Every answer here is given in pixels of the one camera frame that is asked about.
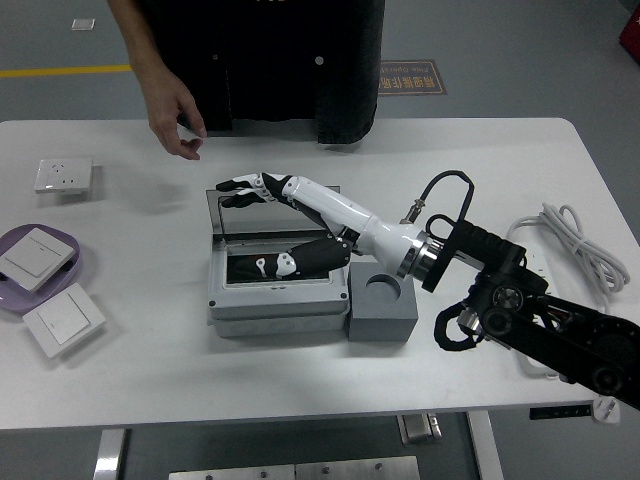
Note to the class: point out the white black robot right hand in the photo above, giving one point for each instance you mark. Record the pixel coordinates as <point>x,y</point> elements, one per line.
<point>345,210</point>

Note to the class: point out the grey box with clear lid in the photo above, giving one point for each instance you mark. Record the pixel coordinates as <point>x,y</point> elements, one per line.
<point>270,305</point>

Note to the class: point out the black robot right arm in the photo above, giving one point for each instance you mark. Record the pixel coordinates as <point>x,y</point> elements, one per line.
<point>525,305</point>

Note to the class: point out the person's forearm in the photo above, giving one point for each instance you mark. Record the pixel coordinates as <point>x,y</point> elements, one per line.
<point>137,45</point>

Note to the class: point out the dark grey cube with hole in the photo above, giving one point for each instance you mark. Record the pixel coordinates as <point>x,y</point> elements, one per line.
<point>382,320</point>

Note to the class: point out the brown floor sign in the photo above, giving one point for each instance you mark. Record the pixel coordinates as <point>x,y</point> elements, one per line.
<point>415,78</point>

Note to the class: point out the person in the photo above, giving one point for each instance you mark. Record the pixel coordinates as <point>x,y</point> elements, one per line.
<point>280,60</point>

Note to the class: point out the person's hand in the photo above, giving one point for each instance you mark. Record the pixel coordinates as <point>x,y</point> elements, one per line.
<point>172,115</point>

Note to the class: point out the white table leg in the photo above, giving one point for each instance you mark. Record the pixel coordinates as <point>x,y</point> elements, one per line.
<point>110,455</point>
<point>484,450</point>

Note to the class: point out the purple tray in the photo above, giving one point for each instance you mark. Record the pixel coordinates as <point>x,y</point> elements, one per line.
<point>67,280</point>

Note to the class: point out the black table control panel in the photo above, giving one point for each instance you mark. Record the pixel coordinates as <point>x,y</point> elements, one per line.
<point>560,413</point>

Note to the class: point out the yellow floor tape line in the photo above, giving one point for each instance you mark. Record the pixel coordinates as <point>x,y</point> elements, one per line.
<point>60,71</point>

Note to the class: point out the small metal floor plate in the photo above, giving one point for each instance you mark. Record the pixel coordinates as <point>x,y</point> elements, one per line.
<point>83,24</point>

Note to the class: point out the white power plug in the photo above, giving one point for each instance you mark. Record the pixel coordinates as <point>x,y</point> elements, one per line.
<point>607,411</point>

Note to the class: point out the red object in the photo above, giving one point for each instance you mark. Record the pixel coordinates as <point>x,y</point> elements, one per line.
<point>631,35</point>

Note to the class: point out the grey under-table bracket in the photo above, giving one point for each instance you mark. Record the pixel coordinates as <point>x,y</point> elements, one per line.
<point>419,429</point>

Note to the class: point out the grey metal base plate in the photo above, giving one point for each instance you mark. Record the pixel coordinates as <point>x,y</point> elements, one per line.
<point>295,471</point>

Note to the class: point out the white wall socket panel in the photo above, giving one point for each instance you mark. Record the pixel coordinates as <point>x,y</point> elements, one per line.
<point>62,175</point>

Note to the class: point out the white wall switch panel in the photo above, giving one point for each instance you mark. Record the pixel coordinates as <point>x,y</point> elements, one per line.
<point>65,320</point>
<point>35,257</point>

